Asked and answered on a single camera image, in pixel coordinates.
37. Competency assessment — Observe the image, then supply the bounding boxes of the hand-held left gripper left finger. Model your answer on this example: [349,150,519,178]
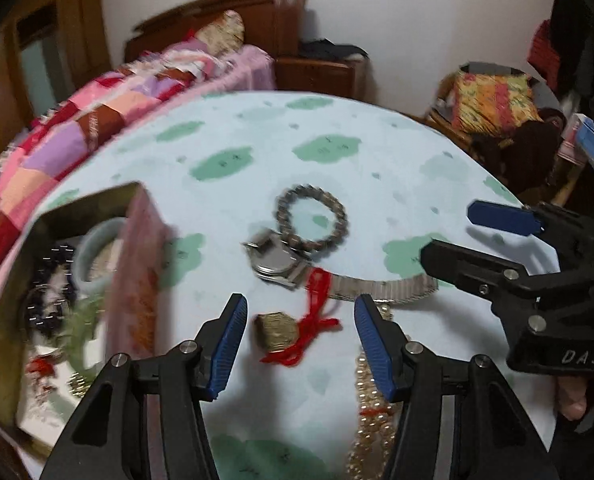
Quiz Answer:
[39,292,250,480]

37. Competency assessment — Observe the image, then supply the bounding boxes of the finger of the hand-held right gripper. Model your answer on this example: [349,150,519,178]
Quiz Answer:
[468,200,594,271]
[420,240,594,311]

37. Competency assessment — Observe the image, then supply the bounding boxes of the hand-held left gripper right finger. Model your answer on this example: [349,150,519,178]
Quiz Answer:
[354,294,560,480]

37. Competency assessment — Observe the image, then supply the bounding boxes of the red string gold pendant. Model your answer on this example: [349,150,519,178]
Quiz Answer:
[254,267,342,367]

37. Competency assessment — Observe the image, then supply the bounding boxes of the pearl necklace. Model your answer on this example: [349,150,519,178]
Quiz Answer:
[346,302,412,480]

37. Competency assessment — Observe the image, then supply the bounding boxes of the silver wristwatch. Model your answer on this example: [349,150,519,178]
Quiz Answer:
[242,230,438,306]

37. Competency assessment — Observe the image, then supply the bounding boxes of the pink metal tin box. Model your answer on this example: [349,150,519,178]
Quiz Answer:
[0,182,178,461]

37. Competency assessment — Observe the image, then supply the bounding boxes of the grey bead bracelet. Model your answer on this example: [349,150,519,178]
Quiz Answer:
[276,185,350,262]

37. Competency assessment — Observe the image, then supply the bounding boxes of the white jade bangle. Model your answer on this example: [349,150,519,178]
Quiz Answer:
[71,220,128,293]

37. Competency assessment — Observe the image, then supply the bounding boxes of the dark purple bead bracelet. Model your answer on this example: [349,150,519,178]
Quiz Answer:
[24,242,78,333]

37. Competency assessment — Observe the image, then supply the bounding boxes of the person's right hand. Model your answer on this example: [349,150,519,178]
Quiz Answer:
[556,376,594,422]

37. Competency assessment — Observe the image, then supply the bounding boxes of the dark brown garment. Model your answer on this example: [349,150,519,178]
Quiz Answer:
[477,107,570,196]

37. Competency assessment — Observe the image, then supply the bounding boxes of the pink striped cloth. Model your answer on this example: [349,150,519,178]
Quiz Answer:
[557,125,585,163]

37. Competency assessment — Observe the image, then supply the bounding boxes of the blue and white box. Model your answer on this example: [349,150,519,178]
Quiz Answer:
[574,114,594,188]

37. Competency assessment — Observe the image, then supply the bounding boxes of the colourful patterned cushion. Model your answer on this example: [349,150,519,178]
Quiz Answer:
[449,71,542,136]

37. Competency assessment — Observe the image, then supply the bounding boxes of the rattan chair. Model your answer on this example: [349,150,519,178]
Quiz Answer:
[422,62,578,196]

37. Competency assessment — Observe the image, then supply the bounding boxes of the grey cloth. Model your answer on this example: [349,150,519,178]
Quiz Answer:
[459,61,528,77]

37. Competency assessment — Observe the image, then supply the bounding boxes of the red hanging garment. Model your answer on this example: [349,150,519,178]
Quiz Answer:
[527,20,560,91]

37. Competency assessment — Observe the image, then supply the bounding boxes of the printed paper sheet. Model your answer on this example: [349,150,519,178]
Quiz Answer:
[17,350,102,436]

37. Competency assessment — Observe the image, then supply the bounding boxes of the dark hanging clothes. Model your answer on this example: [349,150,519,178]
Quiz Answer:
[547,0,594,106]

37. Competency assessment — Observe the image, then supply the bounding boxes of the wooden nightstand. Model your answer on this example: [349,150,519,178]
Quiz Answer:
[276,55,368,101]

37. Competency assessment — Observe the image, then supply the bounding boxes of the dark folded clothes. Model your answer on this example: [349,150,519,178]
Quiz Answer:
[297,39,370,61]

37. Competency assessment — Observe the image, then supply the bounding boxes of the patchwork quilt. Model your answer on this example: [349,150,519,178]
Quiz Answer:
[0,42,228,291]

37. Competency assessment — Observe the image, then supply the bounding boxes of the pink bed sheet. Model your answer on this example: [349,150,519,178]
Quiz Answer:
[227,45,278,93]

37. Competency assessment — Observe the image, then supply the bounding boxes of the wooden bed headboard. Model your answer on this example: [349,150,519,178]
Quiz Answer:
[124,0,308,81]

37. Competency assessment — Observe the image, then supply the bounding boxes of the floral pillow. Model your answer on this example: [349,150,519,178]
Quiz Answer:
[194,10,245,56]

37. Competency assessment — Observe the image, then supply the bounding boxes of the brown wooden wardrobe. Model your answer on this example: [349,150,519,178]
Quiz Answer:
[0,0,112,161]

